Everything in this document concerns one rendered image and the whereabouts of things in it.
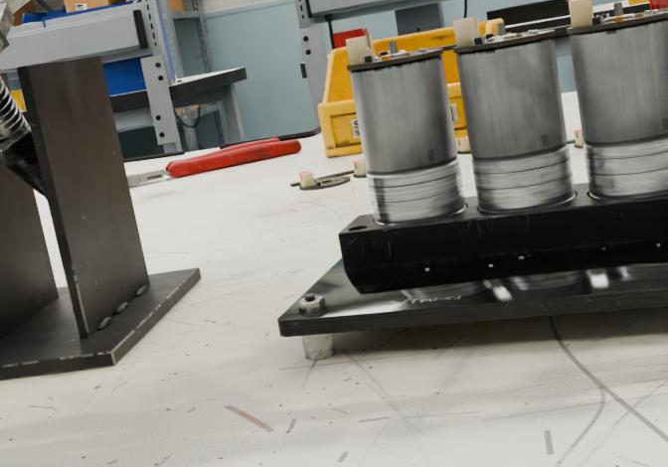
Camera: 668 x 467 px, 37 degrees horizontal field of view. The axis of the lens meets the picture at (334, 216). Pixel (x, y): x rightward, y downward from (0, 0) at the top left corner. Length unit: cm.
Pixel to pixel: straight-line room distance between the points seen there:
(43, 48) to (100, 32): 17
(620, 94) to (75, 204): 14
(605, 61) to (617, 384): 8
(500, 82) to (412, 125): 2
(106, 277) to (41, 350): 3
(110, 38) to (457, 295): 257
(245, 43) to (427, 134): 461
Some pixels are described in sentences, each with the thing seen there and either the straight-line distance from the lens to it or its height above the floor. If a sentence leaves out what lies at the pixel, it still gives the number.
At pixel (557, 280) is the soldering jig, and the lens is 22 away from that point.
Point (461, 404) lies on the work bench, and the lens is 19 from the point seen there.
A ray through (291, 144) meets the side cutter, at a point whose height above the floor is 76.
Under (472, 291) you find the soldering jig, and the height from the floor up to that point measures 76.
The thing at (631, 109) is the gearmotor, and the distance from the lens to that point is 24.
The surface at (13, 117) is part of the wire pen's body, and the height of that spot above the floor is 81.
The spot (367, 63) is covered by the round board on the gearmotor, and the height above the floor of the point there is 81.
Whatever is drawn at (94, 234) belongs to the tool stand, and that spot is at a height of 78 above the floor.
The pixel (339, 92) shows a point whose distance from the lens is 62.
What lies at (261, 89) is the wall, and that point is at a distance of 485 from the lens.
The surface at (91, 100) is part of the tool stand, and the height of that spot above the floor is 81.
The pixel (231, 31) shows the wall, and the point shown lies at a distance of 487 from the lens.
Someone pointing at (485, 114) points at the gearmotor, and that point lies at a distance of 25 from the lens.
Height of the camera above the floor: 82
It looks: 10 degrees down
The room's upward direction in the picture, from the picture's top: 10 degrees counter-clockwise
